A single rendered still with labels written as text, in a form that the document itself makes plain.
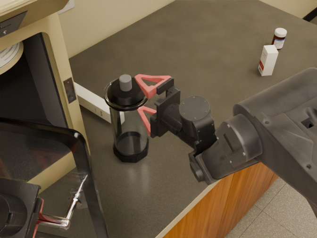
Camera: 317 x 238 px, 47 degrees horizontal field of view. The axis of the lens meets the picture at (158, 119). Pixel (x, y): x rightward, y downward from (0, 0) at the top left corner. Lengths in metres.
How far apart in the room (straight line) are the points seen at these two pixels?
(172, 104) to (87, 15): 0.71
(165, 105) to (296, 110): 0.47
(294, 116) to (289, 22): 1.32
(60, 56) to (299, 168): 0.60
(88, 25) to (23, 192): 0.92
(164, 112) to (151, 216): 0.30
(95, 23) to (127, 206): 0.74
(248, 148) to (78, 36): 1.14
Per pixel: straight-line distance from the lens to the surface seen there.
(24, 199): 0.57
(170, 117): 0.74
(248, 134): 0.30
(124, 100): 0.83
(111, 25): 1.48
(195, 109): 0.65
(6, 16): 0.56
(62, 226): 0.64
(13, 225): 0.54
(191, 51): 1.36
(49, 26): 0.74
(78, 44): 1.41
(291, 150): 0.27
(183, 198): 0.95
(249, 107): 0.31
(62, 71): 0.80
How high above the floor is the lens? 1.76
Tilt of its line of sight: 48 degrees down
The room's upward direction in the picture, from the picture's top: straight up
